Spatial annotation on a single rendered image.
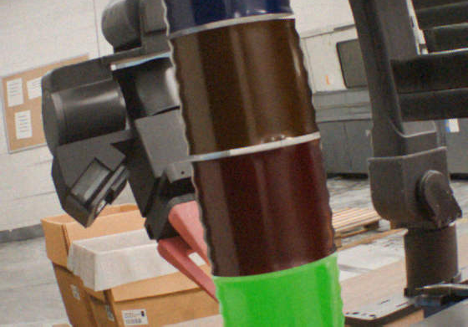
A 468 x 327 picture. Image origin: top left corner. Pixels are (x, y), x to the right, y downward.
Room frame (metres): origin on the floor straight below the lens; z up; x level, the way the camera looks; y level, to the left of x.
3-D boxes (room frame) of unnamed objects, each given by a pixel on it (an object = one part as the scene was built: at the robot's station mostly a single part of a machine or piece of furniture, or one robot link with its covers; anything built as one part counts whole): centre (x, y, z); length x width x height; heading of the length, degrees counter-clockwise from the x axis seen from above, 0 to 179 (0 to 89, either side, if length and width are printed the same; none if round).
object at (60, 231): (4.81, 0.69, 0.43); 0.57 x 0.53 x 0.58; 23
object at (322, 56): (10.87, -1.86, 1.24); 2.95 x 0.98 x 0.90; 19
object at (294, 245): (0.31, -0.01, 1.10); 0.04 x 0.04 x 0.03
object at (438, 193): (0.97, -0.17, 1.00); 0.09 x 0.06 x 0.06; 25
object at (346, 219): (7.39, -0.37, 0.07); 1.20 x 1.00 x 0.14; 111
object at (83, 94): (0.85, 0.09, 1.17); 0.12 x 0.09 x 0.12; 115
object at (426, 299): (0.62, -0.13, 0.98); 0.07 x 0.02 x 0.01; 22
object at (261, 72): (0.31, -0.01, 1.14); 0.04 x 0.04 x 0.03
